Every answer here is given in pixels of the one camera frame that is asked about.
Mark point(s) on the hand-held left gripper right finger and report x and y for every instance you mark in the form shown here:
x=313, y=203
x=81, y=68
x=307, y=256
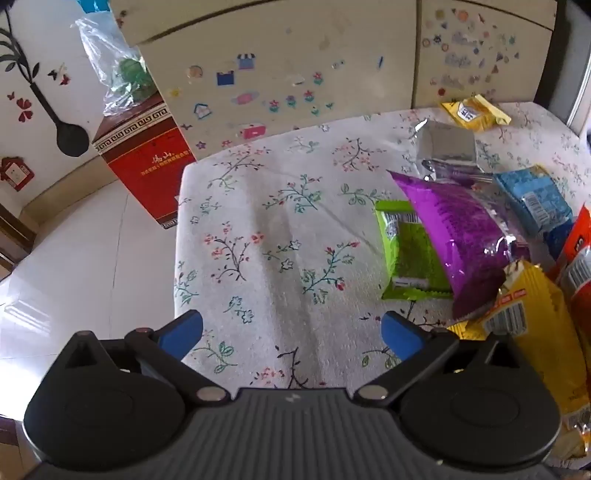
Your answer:
x=397, y=334

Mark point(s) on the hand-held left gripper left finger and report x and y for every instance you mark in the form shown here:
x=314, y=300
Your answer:
x=180, y=334

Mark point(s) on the large yellow snack packet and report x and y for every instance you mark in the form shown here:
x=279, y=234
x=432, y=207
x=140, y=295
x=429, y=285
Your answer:
x=531, y=350

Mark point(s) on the silver foil snack packet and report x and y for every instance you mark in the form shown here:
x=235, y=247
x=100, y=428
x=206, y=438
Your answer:
x=448, y=147

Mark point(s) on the small yellow snack packet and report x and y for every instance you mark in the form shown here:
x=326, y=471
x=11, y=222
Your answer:
x=475, y=115

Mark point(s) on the green snack packet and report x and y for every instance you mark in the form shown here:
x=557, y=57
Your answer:
x=408, y=254

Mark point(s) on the purple snack packet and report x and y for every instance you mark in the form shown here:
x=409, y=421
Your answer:
x=452, y=230

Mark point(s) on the red cardboard box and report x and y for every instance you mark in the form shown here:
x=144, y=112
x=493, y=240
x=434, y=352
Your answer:
x=147, y=161

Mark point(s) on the dark blue foil snack packet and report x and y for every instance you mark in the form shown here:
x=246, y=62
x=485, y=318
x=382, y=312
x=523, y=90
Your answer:
x=556, y=240

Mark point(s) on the light blue snack packet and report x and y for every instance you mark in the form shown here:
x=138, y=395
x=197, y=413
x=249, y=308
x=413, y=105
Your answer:
x=531, y=198

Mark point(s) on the wooden door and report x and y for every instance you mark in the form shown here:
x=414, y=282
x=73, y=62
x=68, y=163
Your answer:
x=14, y=240

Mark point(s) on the orange red snack packet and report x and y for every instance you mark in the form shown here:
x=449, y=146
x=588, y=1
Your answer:
x=579, y=258

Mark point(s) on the clear plastic bag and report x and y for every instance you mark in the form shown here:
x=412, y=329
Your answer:
x=120, y=78

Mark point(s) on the cream cabinet with stickers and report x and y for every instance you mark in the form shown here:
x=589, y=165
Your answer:
x=277, y=69

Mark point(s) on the blue plastic bag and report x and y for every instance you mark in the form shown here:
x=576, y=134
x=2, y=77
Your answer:
x=92, y=5

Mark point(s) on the black vase wall sticker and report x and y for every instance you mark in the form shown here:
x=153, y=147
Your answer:
x=69, y=138

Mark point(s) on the red house wall sticker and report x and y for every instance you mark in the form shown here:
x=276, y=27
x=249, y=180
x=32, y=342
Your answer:
x=16, y=173

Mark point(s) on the grey window frame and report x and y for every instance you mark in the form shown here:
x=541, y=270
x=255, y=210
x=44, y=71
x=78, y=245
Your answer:
x=577, y=92

